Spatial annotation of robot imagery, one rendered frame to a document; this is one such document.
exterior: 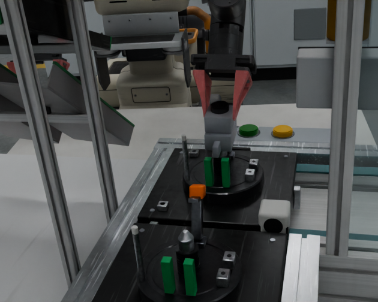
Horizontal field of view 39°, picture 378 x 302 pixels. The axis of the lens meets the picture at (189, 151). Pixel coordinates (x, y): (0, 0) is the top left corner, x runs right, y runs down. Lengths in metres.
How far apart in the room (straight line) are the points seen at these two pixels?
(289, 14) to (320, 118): 2.57
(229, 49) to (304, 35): 3.13
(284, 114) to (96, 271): 0.81
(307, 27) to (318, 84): 3.29
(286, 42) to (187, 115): 2.59
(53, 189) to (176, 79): 0.96
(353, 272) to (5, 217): 0.69
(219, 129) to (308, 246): 0.23
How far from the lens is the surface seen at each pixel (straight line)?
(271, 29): 3.98
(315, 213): 0.96
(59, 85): 0.86
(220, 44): 0.89
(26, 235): 1.10
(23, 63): 0.71
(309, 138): 1.11
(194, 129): 1.40
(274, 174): 0.96
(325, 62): 0.70
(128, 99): 1.72
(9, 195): 1.25
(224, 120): 0.86
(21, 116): 0.96
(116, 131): 1.02
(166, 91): 1.68
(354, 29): 0.65
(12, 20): 0.69
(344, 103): 0.69
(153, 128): 1.43
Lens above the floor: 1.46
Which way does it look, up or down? 28 degrees down
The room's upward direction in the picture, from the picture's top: 5 degrees counter-clockwise
